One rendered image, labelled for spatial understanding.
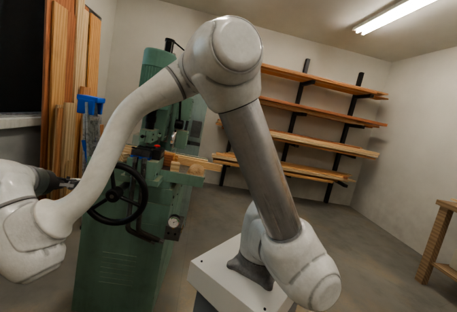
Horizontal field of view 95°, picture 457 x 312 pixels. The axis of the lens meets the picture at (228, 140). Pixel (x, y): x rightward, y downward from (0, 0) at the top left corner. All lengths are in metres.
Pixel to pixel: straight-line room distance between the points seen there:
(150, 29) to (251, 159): 3.47
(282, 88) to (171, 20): 2.06
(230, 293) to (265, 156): 0.50
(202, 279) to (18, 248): 0.55
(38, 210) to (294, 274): 0.60
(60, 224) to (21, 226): 0.06
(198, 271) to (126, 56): 3.37
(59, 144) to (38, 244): 2.02
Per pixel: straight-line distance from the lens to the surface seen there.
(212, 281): 0.87
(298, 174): 3.54
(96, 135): 2.24
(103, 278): 1.54
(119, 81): 3.80
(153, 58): 1.23
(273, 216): 0.57
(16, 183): 0.66
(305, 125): 3.93
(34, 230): 0.60
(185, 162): 1.28
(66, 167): 2.61
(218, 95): 0.43
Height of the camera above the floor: 1.25
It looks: 7 degrees down
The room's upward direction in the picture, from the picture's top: 12 degrees clockwise
